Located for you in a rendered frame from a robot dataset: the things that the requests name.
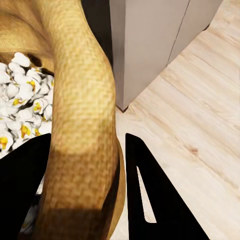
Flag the popcorn bag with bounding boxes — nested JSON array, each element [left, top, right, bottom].
[[0, 0, 127, 240]]

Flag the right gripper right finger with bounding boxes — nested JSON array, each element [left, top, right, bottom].
[[125, 133, 210, 240]]

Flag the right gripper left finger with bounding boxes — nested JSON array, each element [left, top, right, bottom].
[[0, 133, 51, 240]]

